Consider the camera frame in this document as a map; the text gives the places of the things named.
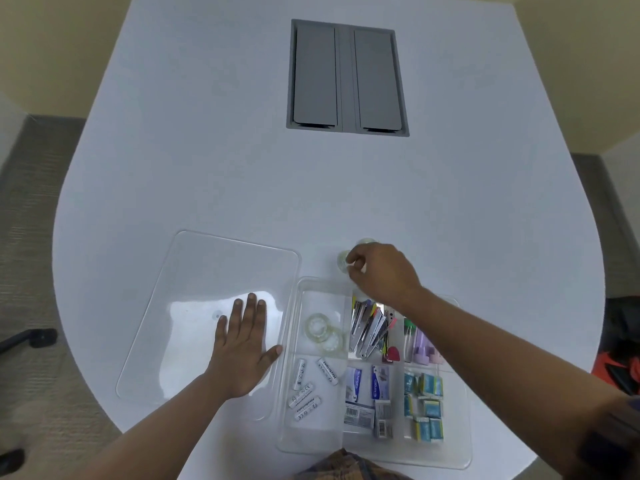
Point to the person's left hand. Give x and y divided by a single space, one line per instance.
240 359

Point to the person's right hand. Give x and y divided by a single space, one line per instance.
387 274

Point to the person's left middle finger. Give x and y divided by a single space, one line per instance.
250 317

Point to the person's left thumb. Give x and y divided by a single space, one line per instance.
272 354

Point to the person's left little finger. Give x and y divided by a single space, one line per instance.
222 330

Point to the person's right fingers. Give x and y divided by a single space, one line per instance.
356 267

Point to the clear tape roll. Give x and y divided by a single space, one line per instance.
317 325
366 240
334 340
343 262

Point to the person's left forearm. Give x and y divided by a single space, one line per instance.
165 434

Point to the person's right forearm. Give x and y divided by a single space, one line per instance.
500 374

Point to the white battery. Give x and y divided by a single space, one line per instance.
307 408
327 371
301 395
299 374

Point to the clear plastic lid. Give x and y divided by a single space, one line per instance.
200 304

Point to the blue white staple box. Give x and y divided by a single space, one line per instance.
380 382
353 384

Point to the green glue stick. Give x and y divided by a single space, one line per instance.
409 337

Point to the clear plastic organizer box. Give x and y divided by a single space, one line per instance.
320 434

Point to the red plastic piece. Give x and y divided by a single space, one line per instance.
394 354

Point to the white staple box with barcode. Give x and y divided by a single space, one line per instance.
359 416

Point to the pink purple eraser pile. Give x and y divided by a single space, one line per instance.
425 349

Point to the gray staple box with barcode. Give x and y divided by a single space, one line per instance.
383 419

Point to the plaid clothing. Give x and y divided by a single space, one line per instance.
350 467

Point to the pile of teal small boxes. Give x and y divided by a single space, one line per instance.
425 407

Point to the black office chair leg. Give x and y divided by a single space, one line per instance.
30 338

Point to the black chair caster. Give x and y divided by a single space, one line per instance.
10 460

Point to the black orange bag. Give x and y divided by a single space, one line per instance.
620 344

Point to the dark sleeve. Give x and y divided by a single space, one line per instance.
612 439

